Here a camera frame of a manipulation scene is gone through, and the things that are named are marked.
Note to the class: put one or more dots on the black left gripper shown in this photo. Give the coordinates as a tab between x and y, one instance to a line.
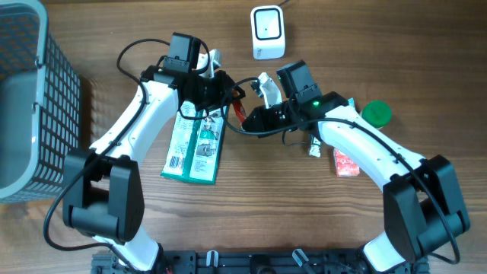
226	86

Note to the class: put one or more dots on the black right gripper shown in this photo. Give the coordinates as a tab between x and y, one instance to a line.
265	114

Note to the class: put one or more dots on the red Nescafe sachet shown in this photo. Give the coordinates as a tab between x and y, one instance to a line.
239	111

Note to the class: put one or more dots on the green Axe Brand box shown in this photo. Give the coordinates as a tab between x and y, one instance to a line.
315	146

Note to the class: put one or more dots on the green 3M gloves pack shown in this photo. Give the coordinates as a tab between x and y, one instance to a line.
195	146

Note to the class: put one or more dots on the orange Kleenex tissue pack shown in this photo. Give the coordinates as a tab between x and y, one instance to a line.
345	166

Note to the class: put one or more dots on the green lid jar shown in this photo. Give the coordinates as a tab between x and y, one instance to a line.
377	113

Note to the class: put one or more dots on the mint green wipes pack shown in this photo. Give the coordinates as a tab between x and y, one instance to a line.
352	104

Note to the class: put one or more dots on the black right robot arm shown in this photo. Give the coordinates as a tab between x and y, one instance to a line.
423	205

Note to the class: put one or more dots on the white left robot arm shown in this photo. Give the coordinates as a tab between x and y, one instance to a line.
103	196

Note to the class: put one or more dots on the white barcode scanner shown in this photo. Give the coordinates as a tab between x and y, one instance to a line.
268	32

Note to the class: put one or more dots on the grey plastic mesh basket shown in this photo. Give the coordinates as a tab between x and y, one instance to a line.
41	102

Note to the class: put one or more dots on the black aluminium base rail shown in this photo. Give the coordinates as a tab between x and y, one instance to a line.
340	261

